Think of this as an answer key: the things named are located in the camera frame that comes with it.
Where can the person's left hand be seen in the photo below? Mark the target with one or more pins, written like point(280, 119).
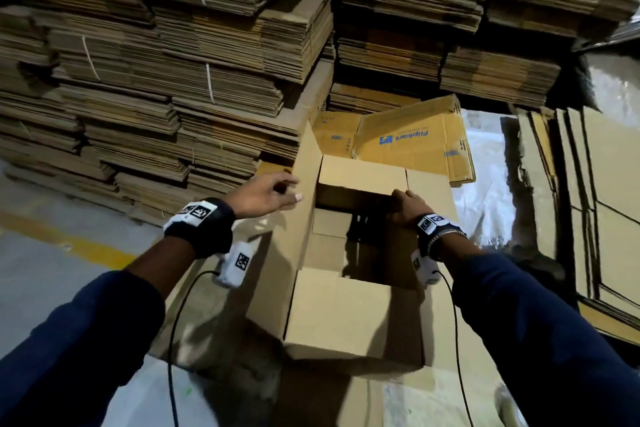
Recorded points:
point(262, 195)

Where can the person's right hand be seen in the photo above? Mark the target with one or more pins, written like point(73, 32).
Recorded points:
point(412, 207)

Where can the brown cardboard box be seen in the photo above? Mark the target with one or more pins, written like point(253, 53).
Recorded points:
point(340, 317)

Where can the person's left forearm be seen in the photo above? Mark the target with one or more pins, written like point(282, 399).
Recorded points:
point(80, 332)

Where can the person's right forearm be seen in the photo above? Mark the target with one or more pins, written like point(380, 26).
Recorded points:
point(550, 342)

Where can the stacks of flat cardboard bundles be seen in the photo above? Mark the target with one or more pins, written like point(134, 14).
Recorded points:
point(130, 61)

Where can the pile of brown cartons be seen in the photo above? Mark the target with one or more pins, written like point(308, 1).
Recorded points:
point(600, 201)

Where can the black right wrist band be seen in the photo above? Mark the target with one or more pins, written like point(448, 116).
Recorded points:
point(440, 231)

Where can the black wrist band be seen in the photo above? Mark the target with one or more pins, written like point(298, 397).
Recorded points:
point(200, 227)
point(440, 231)

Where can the black left wrist band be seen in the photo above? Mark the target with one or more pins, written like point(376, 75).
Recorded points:
point(200, 227)

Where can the yellow carton with blue print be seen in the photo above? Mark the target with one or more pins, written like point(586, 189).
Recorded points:
point(415, 136)

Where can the white plastic sack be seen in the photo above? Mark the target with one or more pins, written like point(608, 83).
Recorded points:
point(490, 171)

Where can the plywood work board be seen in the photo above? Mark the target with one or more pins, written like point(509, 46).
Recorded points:
point(210, 342)

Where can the clear plastic sheet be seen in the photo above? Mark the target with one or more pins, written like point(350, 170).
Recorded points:
point(615, 86)

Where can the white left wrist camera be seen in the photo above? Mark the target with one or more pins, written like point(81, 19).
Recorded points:
point(236, 264)

